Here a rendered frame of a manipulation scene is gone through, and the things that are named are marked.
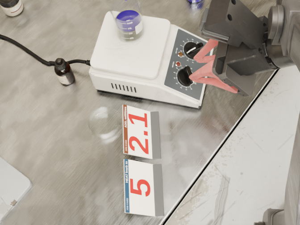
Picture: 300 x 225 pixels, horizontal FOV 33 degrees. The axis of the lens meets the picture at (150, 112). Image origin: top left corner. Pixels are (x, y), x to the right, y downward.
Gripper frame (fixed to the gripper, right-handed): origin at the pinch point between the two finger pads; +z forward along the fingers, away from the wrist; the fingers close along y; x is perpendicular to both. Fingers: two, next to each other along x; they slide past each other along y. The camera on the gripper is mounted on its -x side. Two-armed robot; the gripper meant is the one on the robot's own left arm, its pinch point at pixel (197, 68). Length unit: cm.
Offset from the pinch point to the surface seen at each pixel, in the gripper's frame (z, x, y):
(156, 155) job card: 12.0, 6.4, 11.2
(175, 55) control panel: 8.4, 2.0, -5.7
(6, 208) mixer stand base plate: 28.3, -8.8, 26.1
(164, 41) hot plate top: 8.4, -1.4, -6.5
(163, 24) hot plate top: 9.1, -2.0, -9.9
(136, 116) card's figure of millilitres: 14.3, 1.7, 5.7
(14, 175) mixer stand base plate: 28.9, -9.2, 20.3
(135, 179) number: 11.9, 3.3, 16.9
